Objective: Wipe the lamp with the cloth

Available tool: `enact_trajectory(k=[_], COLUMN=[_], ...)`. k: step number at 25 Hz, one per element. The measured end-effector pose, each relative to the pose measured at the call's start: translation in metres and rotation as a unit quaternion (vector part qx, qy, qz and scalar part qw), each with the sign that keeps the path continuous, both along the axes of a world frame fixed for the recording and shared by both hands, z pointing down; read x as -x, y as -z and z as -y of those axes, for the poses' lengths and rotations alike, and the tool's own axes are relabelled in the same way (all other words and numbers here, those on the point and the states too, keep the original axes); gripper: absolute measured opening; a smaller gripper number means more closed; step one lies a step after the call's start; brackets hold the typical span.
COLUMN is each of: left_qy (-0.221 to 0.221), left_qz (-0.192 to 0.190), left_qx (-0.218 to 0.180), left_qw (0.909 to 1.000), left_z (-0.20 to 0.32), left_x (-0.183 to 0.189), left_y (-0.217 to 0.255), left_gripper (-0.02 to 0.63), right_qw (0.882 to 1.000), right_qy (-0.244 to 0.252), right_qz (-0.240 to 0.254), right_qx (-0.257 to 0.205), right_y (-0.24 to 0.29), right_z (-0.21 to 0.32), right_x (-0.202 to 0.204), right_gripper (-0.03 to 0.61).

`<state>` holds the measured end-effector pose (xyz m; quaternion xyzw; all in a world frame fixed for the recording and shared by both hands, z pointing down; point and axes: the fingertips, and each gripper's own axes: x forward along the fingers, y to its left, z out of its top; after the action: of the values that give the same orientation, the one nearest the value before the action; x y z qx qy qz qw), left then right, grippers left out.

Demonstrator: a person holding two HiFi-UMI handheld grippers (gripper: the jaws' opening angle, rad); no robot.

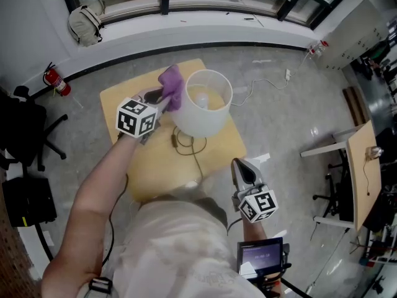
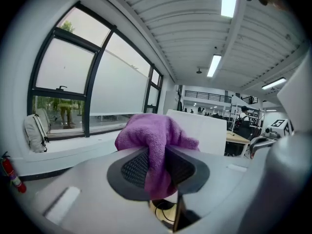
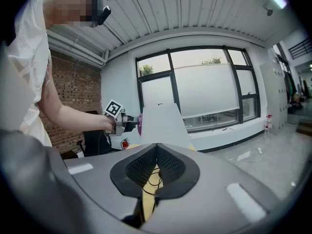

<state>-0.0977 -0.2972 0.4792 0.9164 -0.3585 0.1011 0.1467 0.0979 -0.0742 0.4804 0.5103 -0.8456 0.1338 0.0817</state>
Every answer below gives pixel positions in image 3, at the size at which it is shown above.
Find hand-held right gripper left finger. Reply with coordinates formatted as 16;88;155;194
63;143;159;221

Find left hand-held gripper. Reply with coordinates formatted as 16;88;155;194
104;99;139;137

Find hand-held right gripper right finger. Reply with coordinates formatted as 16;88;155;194
142;143;278;234

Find purple cloth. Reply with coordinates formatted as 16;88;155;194
137;113;144;136

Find white table lamp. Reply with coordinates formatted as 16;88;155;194
140;103;195;152

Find person's left forearm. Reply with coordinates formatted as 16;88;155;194
40;81;107;134

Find person's left hand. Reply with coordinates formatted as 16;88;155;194
102;116;117;134

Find black office chair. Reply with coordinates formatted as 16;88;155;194
77;128;115;157

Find square wooden table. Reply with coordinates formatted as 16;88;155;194
126;144;197;223

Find white paper strip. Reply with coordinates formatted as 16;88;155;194
236;151;251;162

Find black framed window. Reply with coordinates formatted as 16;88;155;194
135;45;261;134

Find brown wooden steps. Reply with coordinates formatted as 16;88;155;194
296;122;312;137

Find grey locker cabinet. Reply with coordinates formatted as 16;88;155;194
259;62;290;136

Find person's white t-shirt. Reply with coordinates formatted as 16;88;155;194
0;0;53;147

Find person's head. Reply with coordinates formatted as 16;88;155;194
42;0;100;30

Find white power cable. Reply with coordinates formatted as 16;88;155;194
237;152;260;167

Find black head-worn camera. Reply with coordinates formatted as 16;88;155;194
90;5;112;28

